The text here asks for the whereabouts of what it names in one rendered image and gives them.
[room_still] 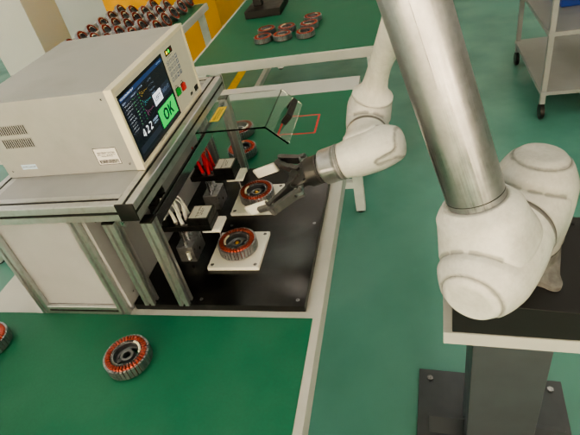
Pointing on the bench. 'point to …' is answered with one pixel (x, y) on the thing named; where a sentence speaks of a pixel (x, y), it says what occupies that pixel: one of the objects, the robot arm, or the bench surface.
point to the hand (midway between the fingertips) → (255, 191)
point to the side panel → (61, 268)
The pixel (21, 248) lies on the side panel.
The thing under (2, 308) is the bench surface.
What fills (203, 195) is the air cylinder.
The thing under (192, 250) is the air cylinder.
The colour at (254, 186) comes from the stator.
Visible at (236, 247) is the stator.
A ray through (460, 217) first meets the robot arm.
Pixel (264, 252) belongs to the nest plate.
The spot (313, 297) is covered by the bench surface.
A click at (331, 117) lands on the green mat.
